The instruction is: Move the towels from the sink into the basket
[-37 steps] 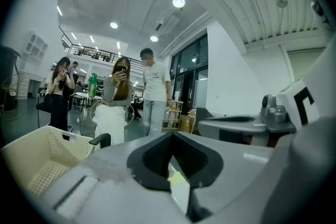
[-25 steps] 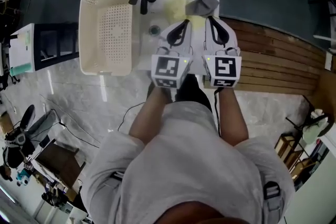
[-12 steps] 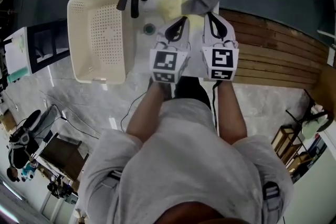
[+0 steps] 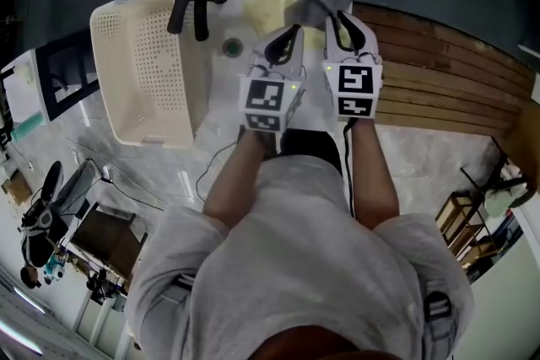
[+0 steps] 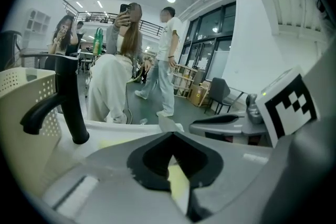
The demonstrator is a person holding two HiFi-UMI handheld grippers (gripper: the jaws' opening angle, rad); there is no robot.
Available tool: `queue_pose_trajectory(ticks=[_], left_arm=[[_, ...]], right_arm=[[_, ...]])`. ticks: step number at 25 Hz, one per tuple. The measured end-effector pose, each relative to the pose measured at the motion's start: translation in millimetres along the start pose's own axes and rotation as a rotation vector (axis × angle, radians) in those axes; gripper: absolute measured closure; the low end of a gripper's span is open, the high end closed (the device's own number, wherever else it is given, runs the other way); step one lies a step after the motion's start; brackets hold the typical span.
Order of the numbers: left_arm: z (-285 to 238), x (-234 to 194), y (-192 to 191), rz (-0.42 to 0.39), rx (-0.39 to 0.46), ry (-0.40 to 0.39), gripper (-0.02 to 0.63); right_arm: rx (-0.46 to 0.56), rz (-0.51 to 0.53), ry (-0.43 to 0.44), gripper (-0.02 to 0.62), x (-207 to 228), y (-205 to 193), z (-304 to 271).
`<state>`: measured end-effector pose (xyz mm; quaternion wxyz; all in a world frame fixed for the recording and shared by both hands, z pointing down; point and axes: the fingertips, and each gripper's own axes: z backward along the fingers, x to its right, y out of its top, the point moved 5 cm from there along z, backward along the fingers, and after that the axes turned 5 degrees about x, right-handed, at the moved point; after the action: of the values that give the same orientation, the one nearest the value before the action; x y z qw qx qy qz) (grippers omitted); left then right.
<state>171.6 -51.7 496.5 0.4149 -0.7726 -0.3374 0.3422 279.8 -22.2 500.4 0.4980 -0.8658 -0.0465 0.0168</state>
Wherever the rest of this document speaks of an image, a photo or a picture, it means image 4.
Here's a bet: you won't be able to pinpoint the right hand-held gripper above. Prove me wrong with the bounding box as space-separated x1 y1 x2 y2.
322 10 385 121

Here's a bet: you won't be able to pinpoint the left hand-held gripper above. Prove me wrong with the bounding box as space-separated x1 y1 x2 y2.
238 24 308 136

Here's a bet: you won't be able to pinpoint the yellow towel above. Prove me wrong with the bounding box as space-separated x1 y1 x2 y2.
241 0 331 52

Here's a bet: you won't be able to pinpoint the white sink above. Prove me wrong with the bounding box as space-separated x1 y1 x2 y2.
117 0 355 140

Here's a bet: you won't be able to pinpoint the cream perforated plastic basket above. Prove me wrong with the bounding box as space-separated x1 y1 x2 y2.
89 0 212 149

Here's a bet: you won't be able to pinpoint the person's right forearm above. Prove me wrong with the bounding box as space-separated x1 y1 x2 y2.
347 117 401 231

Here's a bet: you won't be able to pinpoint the person's left forearm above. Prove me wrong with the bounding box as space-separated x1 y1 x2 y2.
202 126 283 231

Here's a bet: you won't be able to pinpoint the sink drain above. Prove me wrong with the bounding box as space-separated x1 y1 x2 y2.
223 37 245 57

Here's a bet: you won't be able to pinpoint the person's black shorts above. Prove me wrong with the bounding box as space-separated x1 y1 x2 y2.
279 127 343 179

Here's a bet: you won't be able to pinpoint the wooden slatted bench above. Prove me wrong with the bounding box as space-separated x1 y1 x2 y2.
351 1 537 140

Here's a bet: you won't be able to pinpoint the person's grey shirt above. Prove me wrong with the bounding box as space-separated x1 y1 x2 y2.
123 154 477 360

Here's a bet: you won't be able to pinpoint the black chair with cream cushion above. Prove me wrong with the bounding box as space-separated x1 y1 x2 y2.
458 137 535 220

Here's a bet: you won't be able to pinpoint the dark brown wooden cabinet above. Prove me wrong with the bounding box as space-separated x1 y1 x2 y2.
68 207 149 282

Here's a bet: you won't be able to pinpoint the white storage box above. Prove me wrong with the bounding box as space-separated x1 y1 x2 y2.
0 53 52 128

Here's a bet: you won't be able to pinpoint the teal foam piece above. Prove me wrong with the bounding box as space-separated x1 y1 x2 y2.
9 112 46 143

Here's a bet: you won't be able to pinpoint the cardboard box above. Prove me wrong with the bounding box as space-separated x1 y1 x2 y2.
1 169 34 207

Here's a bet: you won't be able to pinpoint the thick black cable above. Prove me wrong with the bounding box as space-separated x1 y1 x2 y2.
343 118 358 219

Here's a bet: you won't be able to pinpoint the thin black cable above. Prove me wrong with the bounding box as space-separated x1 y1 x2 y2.
195 138 242 204

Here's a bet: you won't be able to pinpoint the wooden frame shelf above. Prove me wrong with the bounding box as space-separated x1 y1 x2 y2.
434 189 500 269

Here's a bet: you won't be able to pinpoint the black frame stool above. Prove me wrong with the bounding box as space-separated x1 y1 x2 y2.
35 28 101 122

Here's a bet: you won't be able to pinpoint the striped harness strap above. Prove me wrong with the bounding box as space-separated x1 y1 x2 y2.
167 272 198 302
423 289 456 355

